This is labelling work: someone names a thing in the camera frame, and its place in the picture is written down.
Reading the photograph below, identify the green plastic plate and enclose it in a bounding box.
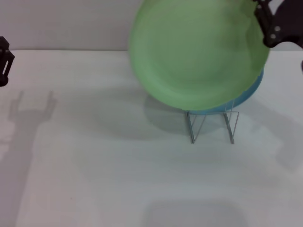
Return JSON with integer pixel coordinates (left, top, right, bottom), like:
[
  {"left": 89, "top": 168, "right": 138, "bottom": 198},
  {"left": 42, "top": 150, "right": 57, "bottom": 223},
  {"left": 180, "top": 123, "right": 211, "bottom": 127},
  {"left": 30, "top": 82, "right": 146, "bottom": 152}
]
[{"left": 128, "top": 0, "right": 271, "bottom": 111}]

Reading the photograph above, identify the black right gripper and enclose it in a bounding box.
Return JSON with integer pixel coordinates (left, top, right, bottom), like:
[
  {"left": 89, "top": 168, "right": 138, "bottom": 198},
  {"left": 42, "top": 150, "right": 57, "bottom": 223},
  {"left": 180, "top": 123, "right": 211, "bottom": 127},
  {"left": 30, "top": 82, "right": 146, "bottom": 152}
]
[{"left": 254, "top": 0, "right": 303, "bottom": 49}]

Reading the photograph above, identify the chrome wire plate rack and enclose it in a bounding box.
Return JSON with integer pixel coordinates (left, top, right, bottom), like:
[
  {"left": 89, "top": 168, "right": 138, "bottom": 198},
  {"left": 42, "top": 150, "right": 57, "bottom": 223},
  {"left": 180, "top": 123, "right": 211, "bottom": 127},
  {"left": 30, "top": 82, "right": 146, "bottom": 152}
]
[{"left": 186, "top": 100, "right": 240, "bottom": 145}]

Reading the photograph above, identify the light blue plastic plate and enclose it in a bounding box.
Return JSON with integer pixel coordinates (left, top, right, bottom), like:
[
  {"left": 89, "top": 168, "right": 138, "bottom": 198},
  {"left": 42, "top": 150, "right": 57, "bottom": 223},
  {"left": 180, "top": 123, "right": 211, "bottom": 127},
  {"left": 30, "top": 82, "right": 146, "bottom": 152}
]
[{"left": 187, "top": 68, "right": 265, "bottom": 116}]

